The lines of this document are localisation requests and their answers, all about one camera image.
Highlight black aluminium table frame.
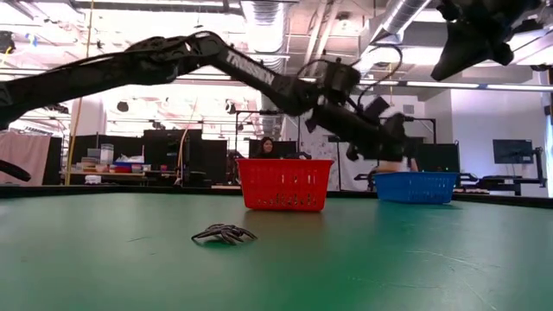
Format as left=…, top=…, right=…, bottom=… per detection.
left=0, top=183, right=553, bottom=209

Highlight cluttered workbench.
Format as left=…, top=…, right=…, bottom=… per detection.
left=60, top=144, right=178, bottom=187

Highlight black partition panel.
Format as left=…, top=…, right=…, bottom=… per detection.
left=143, top=128, right=229, bottom=187
left=71, top=134, right=144, bottom=174

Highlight pink curtain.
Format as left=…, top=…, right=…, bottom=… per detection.
left=0, top=131, right=52, bottom=187

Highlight wall mounted monitor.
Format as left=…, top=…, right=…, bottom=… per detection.
left=493, top=138, right=534, bottom=165

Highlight black plastic spider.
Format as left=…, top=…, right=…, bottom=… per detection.
left=191, top=223, right=259, bottom=246

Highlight person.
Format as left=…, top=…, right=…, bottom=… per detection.
left=252, top=136, right=283, bottom=160
left=375, top=155, right=419, bottom=174

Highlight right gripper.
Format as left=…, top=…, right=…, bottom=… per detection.
left=430, top=0, right=543, bottom=82

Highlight black desk with stand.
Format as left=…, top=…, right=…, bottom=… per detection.
left=460, top=146, right=548, bottom=195

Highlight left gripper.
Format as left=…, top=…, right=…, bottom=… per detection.
left=304, top=95, right=410, bottom=163

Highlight ceiling light strip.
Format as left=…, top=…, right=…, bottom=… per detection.
left=176, top=73, right=234, bottom=82
left=405, top=80, right=553, bottom=92

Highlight yellow cable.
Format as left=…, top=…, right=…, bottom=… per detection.
left=64, top=0, right=95, bottom=187

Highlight red plastic basket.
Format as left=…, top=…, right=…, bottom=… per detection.
left=236, top=158, right=335, bottom=213

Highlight black cable loop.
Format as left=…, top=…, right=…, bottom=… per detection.
left=0, top=159, right=32, bottom=182

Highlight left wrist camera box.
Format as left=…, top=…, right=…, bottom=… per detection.
left=361, top=95, right=392, bottom=124

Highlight black desk monitors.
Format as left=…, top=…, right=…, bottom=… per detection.
left=408, top=136, right=461, bottom=173

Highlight silver ventilation duct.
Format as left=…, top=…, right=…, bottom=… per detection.
left=382, top=0, right=433, bottom=35
left=239, top=0, right=289, bottom=135

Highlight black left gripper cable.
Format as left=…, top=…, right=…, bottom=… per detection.
left=296, top=42, right=404, bottom=109

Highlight blue plastic basket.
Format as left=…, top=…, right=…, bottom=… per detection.
left=373, top=171, right=460, bottom=205

